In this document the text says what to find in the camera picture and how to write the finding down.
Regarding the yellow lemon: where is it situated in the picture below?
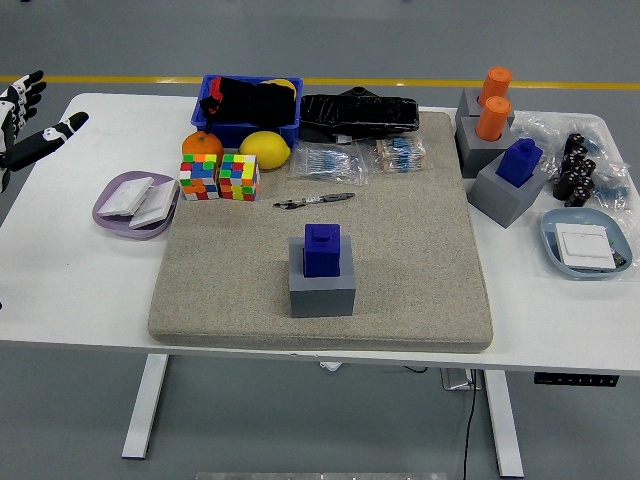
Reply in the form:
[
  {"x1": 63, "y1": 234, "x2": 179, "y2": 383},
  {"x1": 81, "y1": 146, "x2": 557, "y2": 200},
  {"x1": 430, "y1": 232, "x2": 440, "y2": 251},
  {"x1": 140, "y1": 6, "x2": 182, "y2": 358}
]
[{"x1": 238, "y1": 130, "x2": 292, "y2": 170}]

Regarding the colourful puzzle cube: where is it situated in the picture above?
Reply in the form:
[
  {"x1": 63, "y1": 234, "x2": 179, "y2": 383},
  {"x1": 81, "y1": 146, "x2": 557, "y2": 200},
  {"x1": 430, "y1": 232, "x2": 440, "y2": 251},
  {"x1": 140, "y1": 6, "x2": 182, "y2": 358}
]
[
  {"x1": 217, "y1": 153, "x2": 261, "y2": 203},
  {"x1": 178, "y1": 153, "x2": 220, "y2": 202}
]

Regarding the white table leg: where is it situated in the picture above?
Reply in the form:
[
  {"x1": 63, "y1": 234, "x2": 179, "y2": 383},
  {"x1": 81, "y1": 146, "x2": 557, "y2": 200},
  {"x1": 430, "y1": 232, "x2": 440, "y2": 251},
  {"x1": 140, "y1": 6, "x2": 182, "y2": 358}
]
[
  {"x1": 121, "y1": 353, "x2": 170, "y2": 460},
  {"x1": 483, "y1": 369, "x2": 525, "y2": 479}
]

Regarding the grey-brown mat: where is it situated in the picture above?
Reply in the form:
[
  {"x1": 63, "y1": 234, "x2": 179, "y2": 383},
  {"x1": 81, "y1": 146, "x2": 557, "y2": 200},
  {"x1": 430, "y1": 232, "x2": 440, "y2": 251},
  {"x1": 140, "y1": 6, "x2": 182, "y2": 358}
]
[{"x1": 147, "y1": 110, "x2": 495, "y2": 355}]

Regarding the clear bag of taped resistors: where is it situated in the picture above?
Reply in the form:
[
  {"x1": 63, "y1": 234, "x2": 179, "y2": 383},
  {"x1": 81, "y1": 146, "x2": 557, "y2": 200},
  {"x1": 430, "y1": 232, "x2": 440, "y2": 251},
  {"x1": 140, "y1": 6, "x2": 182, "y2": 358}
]
[{"x1": 360, "y1": 135, "x2": 430, "y2": 175}]

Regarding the light blue tray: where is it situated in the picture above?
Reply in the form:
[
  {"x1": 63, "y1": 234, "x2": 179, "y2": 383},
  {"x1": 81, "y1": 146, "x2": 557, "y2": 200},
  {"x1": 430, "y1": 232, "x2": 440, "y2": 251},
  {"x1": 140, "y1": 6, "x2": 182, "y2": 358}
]
[{"x1": 540, "y1": 207, "x2": 632, "y2": 280}]

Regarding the black power cable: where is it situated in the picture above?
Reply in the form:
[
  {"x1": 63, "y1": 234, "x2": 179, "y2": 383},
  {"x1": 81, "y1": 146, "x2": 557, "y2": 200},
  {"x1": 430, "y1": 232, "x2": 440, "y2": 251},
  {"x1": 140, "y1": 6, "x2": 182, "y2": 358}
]
[{"x1": 462, "y1": 368, "x2": 479, "y2": 480}]

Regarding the clear plastic component bag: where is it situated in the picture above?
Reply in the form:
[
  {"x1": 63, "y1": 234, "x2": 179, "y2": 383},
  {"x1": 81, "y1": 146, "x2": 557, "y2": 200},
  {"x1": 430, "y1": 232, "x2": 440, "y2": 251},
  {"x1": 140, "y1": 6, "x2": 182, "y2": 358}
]
[
  {"x1": 589, "y1": 149, "x2": 632, "y2": 214},
  {"x1": 512, "y1": 110, "x2": 609, "y2": 174}
]

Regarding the grey holder with round hole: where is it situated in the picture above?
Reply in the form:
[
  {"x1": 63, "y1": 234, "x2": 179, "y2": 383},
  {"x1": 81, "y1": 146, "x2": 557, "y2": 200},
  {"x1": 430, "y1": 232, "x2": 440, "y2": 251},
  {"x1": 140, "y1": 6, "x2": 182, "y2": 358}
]
[
  {"x1": 455, "y1": 87, "x2": 516, "y2": 126},
  {"x1": 453, "y1": 116, "x2": 512, "y2": 180}
]

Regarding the black plastic wrapped package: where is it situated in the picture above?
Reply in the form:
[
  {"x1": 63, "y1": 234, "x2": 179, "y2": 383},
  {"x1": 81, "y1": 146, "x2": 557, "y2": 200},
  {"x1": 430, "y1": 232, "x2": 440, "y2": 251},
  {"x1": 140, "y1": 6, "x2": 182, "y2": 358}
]
[{"x1": 298, "y1": 86, "x2": 420, "y2": 144}]

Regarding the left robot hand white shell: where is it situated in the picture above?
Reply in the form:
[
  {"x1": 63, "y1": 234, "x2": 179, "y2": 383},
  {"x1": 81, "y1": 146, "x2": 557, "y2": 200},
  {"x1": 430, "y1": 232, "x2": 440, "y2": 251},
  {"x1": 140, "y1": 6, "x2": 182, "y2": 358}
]
[{"x1": 0, "y1": 69, "x2": 90, "y2": 194}]

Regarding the orange fruit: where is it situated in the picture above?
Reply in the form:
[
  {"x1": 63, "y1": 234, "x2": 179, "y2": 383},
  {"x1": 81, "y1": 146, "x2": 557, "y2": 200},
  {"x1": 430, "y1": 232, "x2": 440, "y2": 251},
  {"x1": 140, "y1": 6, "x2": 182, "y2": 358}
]
[{"x1": 181, "y1": 130, "x2": 225, "y2": 164}]

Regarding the orange cylinder seal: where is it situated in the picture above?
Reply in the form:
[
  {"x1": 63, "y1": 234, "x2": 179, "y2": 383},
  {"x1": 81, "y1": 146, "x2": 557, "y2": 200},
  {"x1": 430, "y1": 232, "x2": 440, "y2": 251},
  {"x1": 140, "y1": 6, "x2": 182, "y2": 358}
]
[
  {"x1": 478, "y1": 66, "x2": 514, "y2": 107},
  {"x1": 474, "y1": 95, "x2": 513, "y2": 142}
]

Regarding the black cloth with red trim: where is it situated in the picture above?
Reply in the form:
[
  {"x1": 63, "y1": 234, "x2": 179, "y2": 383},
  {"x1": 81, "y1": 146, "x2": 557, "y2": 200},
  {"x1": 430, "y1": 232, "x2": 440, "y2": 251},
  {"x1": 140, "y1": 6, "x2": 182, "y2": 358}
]
[{"x1": 198, "y1": 75, "x2": 297, "y2": 126}]

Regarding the blue plastic bin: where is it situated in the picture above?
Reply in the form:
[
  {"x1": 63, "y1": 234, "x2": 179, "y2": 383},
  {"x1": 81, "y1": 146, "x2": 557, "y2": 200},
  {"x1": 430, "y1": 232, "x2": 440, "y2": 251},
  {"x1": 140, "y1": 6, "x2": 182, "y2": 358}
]
[{"x1": 190, "y1": 74, "x2": 305, "y2": 150}]

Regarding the black pen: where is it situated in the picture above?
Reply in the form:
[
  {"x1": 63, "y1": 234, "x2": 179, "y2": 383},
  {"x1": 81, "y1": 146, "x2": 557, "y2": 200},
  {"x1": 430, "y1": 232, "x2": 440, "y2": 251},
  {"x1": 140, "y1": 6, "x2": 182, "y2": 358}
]
[{"x1": 272, "y1": 192, "x2": 357, "y2": 210}]

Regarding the grey power box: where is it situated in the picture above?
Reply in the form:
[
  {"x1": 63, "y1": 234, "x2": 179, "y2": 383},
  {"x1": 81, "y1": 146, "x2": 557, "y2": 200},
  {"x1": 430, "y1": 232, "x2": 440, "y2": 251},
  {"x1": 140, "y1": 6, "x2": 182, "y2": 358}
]
[{"x1": 439, "y1": 367, "x2": 484, "y2": 391}]

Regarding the clear bag of blue resistors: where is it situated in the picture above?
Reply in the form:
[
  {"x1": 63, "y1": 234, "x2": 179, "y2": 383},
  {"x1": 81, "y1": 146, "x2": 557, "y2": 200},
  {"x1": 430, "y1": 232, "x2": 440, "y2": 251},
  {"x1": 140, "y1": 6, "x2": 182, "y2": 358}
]
[{"x1": 288, "y1": 142, "x2": 370, "y2": 187}]

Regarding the white switch panel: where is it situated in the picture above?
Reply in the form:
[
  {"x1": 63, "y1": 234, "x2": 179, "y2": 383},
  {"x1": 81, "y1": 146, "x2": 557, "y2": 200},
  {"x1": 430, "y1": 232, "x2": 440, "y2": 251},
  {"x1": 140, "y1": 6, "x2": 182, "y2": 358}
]
[
  {"x1": 128, "y1": 179, "x2": 180, "y2": 231},
  {"x1": 96, "y1": 176, "x2": 155, "y2": 219},
  {"x1": 553, "y1": 222, "x2": 617, "y2": 273}
]

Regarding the grey square seal holder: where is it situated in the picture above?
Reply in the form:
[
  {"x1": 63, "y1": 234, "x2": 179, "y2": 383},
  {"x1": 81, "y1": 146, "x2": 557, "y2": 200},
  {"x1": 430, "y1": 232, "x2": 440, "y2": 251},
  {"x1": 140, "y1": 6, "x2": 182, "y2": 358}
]
[
  {"x1": 288, "y1": 235, "x2": 357, "y2": 319},
  {"x1": 467, "y1": 149, "x2": 550, "y2": 230}
]

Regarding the black table control panel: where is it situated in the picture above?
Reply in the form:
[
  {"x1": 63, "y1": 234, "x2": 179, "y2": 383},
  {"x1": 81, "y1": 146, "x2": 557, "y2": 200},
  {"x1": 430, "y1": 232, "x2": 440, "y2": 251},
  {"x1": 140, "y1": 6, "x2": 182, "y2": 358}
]
[{"x1": 532, "y1": 372, "x2": 620, "y2": 388}]

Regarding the purple tray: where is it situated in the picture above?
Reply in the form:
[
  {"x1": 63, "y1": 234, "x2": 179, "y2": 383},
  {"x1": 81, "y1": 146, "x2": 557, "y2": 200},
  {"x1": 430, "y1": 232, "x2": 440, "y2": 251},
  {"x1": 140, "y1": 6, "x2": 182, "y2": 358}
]
[{"x1": 91, "y1": 170, "x2": 181, "y2": 242}]

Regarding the blue square seal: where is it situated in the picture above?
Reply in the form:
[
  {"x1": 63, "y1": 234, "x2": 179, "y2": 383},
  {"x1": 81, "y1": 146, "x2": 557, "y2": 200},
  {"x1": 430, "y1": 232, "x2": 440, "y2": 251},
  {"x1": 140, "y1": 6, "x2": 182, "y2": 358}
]
[
  {"x1": 303, "y1": 223, "x2": 342, "y2": 279},
  {"x1": 494, "y1": 138, "x2": 544, "y2": 189}
]

